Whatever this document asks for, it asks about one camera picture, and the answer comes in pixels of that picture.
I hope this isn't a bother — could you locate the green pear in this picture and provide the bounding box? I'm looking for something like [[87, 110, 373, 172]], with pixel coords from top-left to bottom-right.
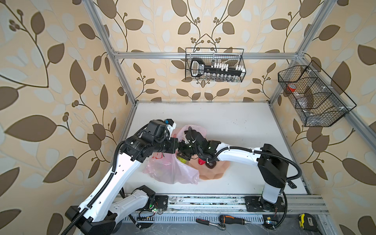
[[177, 156, 187, 164]]

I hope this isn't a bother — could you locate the pink plastic bag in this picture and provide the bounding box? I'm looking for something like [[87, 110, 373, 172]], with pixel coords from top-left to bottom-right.
[[143, 124, 208, 185]]

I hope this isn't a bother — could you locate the dark purple plum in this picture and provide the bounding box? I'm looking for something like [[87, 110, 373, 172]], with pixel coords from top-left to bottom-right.
[[205, 161, 216, 169]]

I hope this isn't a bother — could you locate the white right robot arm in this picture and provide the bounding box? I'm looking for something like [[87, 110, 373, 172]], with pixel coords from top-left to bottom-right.
[[177, 126, 302, 207]]

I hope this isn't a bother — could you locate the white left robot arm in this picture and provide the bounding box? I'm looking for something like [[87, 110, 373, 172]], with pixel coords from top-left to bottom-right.
[[62, 119, 179, 235]]

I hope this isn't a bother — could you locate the peach wavy fruit plate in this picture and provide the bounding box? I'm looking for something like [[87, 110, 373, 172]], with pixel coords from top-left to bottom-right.
[[187, 155, 231, 180]]

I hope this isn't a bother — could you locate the black socket set holder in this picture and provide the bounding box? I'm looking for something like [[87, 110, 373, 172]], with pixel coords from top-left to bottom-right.
[[188, 58, 246, 78]]

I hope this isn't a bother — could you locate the orange black screwdriver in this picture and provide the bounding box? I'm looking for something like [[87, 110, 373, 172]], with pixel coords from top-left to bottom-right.
[[219, 214, 252, 225]]

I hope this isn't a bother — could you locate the yellow black tape measure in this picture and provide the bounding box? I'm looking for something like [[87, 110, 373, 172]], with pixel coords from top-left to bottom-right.
[[298, 213, 319, 232]]

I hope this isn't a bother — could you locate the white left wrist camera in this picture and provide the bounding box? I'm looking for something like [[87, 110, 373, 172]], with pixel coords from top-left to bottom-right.
[[164, 118, 176, 135]]

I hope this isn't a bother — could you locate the red handled ratchet wrench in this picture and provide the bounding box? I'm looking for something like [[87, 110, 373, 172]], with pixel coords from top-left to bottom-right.
[[195, 218, 226, 231]]

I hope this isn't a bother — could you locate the back wire basket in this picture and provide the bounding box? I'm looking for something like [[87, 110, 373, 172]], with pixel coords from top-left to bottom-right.
[[185, 47, 246, 83]]

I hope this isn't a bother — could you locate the wire basket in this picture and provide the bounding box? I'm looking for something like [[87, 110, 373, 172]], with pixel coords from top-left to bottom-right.
[[278, 61, 356, 127], [185, 47, 246, 83]]

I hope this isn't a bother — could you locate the right wire basket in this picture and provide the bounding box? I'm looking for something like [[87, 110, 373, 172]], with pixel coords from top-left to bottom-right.
[[278, 61, 356, 127]]

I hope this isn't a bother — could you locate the aluminium frame post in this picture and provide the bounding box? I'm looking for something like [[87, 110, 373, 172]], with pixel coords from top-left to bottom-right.
[[83, 0, 137, 106]]

